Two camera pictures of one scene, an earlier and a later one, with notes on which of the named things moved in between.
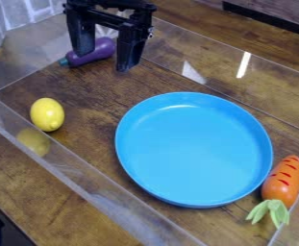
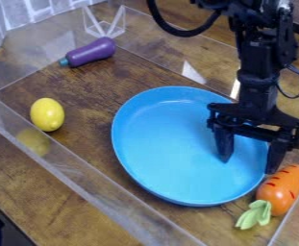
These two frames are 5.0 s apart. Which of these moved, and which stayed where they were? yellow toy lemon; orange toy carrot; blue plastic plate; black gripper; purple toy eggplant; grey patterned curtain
Moved: black gripper; orange toy carrot
Stayed: yellow toy lemon; purple toy eggplant; grey patterned curtain; blue plastic plate
